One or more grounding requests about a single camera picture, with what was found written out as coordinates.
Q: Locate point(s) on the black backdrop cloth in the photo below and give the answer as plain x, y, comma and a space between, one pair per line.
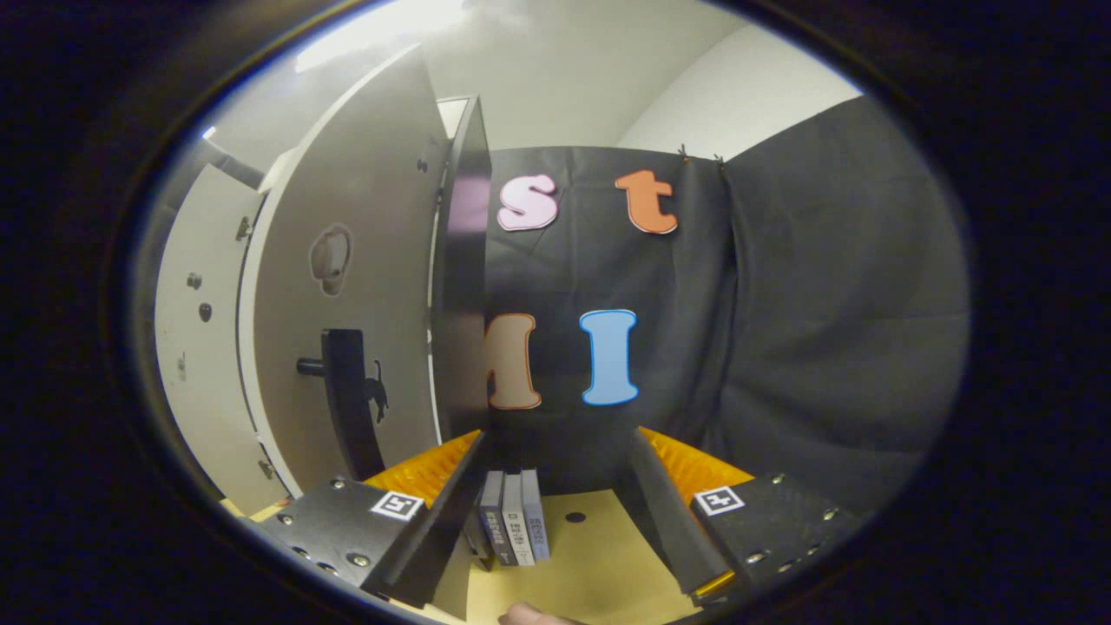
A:
825, 304

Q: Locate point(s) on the white cabinet door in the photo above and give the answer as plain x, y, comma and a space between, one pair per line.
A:
364, 191
204, 391

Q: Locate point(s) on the light grey small box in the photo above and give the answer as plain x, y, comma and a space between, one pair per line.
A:
514, 521

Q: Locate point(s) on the ceiling light panel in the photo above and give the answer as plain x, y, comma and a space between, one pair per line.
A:
382, 30

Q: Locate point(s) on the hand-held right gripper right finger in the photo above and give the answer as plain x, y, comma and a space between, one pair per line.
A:
668, 512

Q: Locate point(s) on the white shoe cabinet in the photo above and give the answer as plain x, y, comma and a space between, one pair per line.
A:
460, 304

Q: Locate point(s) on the dark grey small box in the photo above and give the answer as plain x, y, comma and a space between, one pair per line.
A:
491, 512

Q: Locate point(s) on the blue grey small box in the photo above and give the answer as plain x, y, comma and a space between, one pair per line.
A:
535, 516

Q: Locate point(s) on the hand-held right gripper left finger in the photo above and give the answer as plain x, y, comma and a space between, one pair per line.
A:
438, 521

